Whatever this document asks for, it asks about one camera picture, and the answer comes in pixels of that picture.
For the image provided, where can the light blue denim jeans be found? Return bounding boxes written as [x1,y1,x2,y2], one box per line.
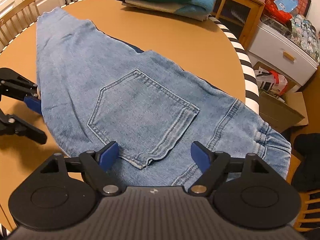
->
[36,8,291,188]

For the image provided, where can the wooden spindle chair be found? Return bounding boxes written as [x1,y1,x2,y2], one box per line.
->
[1,0,40,52]

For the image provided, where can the cardboard box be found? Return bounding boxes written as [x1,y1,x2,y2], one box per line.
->
[259,91,309,133]

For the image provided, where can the light wooden chair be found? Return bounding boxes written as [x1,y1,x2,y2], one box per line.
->
[293,190,319,232]

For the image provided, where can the white drawer unit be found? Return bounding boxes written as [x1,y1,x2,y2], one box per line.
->
[247,22,318,87]

